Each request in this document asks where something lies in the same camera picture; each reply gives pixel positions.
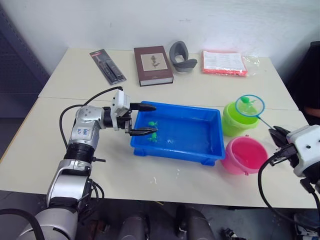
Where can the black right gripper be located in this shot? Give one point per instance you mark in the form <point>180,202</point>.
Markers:
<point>285,145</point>

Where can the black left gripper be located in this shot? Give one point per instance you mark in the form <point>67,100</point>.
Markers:
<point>127,122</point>

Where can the blue rimmed green fish net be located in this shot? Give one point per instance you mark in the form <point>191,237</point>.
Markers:
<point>250,108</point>

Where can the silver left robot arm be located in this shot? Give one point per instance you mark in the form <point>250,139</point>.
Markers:
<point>82,130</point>

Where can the green toy fish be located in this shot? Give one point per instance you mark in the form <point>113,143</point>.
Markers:
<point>245,100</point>
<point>153,137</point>
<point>152,123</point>

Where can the pink plastic bucket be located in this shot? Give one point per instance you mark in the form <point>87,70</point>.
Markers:
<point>246,153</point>

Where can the blue plastic tub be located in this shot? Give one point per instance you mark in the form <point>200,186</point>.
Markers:
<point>180,147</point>

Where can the green plastic bucket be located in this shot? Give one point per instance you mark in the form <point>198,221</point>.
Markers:
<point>231,125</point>

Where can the brown hardcover book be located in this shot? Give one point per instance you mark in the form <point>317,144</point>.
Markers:
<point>152,65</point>

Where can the person in dark clothing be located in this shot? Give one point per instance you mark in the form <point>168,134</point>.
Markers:
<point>311,82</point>

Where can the black tool blister pack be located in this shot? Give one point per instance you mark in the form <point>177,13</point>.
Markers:
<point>107,66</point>

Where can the grey foam face pad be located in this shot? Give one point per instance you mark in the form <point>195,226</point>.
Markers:
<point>175,51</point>

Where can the clear plastic bag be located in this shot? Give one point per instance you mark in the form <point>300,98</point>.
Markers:
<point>252,62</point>

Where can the red packet with white sheet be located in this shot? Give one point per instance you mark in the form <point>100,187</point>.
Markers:
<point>222,62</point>

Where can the dark grey metal cabinet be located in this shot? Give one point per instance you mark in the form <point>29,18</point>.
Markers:
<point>17,50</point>

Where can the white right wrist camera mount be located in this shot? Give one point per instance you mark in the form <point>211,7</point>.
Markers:
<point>306,145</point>

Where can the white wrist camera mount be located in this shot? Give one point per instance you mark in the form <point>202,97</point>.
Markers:
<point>306,145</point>
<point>121,100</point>

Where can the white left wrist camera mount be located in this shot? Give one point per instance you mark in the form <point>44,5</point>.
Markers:
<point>121,100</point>

